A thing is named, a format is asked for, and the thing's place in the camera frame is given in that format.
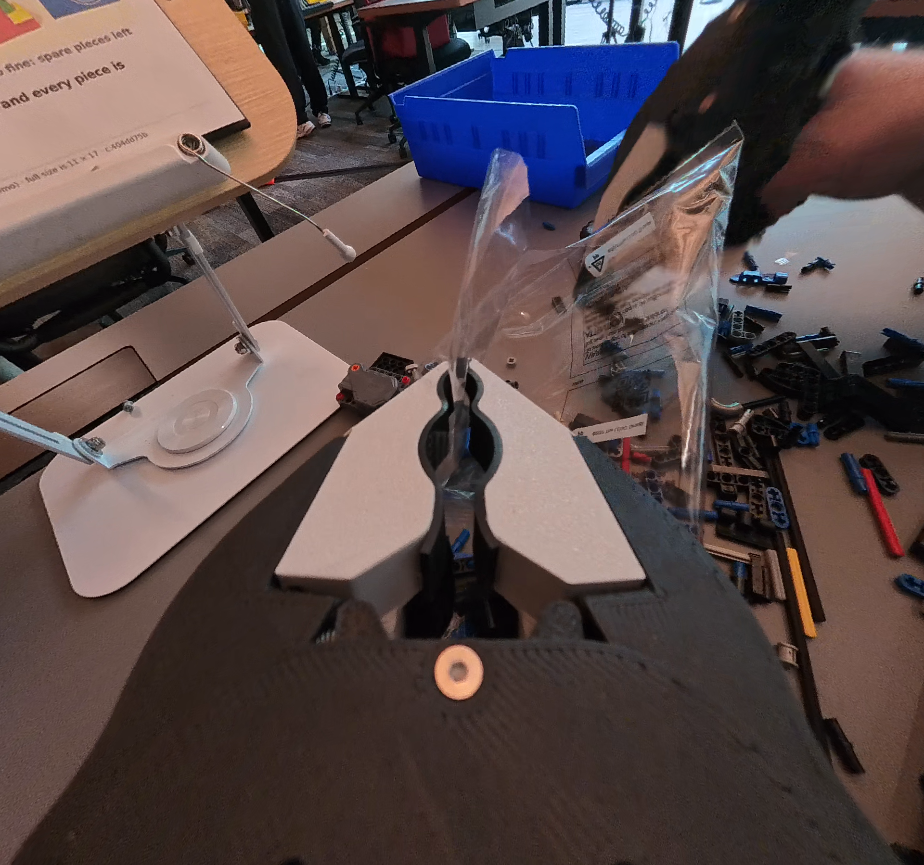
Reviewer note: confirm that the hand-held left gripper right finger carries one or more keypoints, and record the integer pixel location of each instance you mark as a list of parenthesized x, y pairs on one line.
[(571, 519)]

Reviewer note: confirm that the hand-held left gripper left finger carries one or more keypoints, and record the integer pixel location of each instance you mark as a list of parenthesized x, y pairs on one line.
[(361, 512)]

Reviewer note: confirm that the clear plastic bag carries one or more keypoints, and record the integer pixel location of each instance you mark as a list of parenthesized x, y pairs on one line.
[(635, 302)]

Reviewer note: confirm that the pile of toy building pieces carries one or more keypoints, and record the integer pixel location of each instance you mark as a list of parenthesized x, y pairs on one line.
[(787, 375)]

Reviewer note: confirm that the grey desk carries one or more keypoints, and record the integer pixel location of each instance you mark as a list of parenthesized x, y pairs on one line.
[(318, 273)]

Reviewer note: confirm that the grey toy motor block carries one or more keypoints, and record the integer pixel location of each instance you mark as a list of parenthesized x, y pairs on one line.
[(378, 382)]

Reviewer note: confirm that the blue storage bin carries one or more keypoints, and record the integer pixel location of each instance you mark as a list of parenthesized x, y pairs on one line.
[(534, 115)]

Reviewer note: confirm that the yellow toy beam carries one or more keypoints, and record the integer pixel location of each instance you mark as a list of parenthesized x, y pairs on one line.
[(802, 594)]

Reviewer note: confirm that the white tipped thin rod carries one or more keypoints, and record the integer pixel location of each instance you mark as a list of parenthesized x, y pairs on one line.
[(275, 201)]

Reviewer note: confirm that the red black office chair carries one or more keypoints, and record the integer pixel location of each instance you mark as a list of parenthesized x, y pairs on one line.
[(404, 21)]

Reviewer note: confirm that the instruction sheet wooden board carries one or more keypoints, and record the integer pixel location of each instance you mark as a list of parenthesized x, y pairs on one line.
[(87, 100)]

